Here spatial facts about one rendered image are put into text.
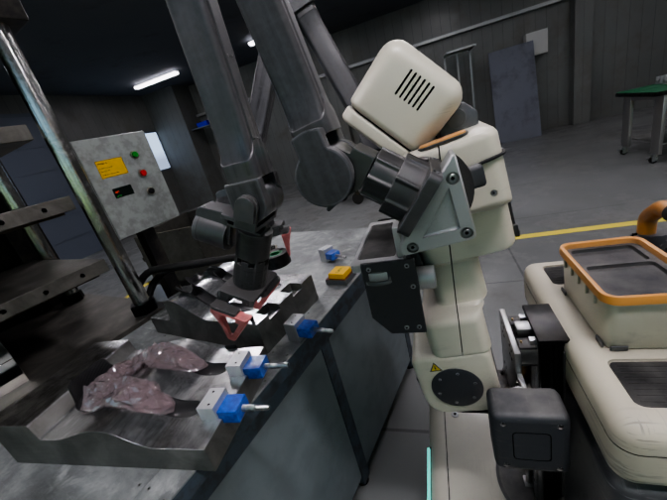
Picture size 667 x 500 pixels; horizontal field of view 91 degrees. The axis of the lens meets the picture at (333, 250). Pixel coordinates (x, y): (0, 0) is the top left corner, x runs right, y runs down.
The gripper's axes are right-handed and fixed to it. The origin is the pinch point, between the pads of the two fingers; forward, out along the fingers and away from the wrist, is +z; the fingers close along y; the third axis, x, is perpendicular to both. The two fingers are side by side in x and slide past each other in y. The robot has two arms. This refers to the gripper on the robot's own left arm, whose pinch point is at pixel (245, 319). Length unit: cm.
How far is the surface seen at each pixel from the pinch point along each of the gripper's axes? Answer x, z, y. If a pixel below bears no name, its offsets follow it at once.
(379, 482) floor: 47, 88, -33
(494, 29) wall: 113, -200, -838
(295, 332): 6.1, 15.6, -17.6
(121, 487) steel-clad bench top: -10.6, 27.4, 20.8
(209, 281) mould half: -28.5, 22.0, -33.4
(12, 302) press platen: -84, 39, -13
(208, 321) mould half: -18.7, 22.8, -18.0
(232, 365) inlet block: -1.9, 13.8, -0.4
